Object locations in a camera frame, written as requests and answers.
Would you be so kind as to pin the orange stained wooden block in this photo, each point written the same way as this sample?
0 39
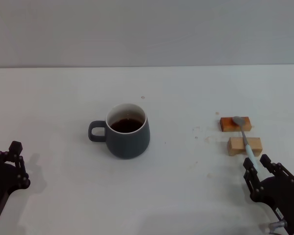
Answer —
226 124

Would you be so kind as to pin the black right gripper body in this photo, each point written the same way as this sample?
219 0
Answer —
284 198

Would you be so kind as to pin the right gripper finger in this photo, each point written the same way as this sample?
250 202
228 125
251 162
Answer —
251 176
279 169

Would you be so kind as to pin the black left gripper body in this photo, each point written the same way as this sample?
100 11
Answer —
1 178

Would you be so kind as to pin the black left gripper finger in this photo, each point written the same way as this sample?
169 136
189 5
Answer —
16 147

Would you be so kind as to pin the dark grey ceramic mug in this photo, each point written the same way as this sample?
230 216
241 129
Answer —
127 144

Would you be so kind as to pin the light wooden block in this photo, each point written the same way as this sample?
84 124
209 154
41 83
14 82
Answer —
235 144

